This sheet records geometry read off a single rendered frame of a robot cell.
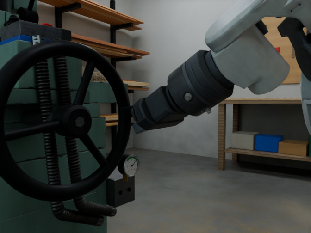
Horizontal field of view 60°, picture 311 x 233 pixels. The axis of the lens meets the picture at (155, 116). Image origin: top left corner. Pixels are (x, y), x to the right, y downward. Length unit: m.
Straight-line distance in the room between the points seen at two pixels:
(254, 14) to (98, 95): 0.51
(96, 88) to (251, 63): 0.48
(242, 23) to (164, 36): 4.15
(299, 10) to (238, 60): 0.09
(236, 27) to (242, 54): 0.04
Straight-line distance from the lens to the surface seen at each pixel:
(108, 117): 3.65
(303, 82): 0.75
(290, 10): 0.38
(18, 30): 0.60
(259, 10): 0.37
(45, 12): 3.80
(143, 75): 4.66
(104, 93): 0.78
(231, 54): 0.39
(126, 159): 0.77
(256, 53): 0.40
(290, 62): 3.76
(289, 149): 3.32
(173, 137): 4.35
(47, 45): 0.49
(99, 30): 4.34
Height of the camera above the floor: 0.85
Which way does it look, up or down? 4 degrees down
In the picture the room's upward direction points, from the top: straight up
